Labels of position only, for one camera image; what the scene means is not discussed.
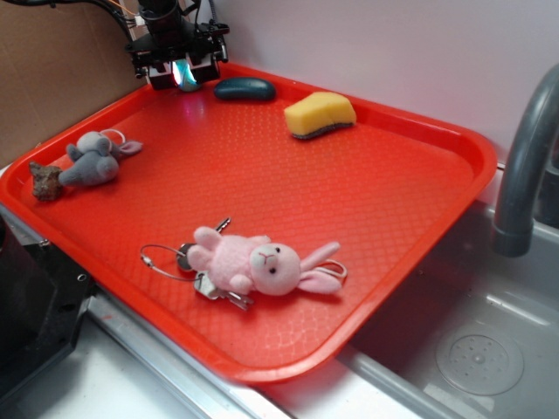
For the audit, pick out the pink plush bunny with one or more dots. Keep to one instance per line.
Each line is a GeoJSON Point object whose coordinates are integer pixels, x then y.
{"type": "Point", "coordinates": [256, 264]}

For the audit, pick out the yellow sponge with grey pad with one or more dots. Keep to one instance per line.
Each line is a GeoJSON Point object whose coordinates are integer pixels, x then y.
{"type": "Point", "coordinates": [318, 113]}

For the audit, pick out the green textured ball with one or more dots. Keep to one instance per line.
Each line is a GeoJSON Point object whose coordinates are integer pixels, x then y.
{"type": "Point", "coordinates": [183, 77]}

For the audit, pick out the grey plush bunny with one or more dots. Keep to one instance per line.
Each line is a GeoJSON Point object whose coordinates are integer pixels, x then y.
{"type": "Point", "coordinates": [96, 157]}

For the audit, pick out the brown rock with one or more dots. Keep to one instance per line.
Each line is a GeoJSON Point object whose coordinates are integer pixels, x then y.
{"type": "Point", "coordinates": [45, 182]}

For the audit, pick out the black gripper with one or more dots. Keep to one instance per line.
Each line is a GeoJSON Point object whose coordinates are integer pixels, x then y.
{"type": "Point", "coordinates": [201, 45]}

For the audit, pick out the silver keys bunch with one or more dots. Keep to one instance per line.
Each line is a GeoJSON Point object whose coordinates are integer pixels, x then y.
{"type": "Point", "coordinates": [211, 283]}

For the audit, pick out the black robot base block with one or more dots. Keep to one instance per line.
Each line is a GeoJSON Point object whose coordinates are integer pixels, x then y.
{"type": "Point", "coordinates": [43, 298]}

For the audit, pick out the grey faucet spout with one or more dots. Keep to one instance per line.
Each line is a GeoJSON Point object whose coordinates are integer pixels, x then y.
{"type": "Point", "coordinates": [529, 186]}

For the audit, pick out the brown cardboard panel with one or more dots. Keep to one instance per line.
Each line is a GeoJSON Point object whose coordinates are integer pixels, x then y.
{"type": "Point", "coordinates": [58, 66]}

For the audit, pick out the red plastic tray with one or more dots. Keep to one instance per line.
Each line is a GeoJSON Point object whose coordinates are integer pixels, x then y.
{"type": "Point", "coordinates": [386, 189]}

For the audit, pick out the grey plastic sink basin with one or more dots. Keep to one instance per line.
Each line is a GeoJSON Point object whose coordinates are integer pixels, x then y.
{"type": "Point", "coordinates": [469, 334]}

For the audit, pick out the dark teal oval soap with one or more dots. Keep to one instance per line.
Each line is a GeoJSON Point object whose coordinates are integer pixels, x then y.
{"type": "Point", "coordinates": [245, 88]}

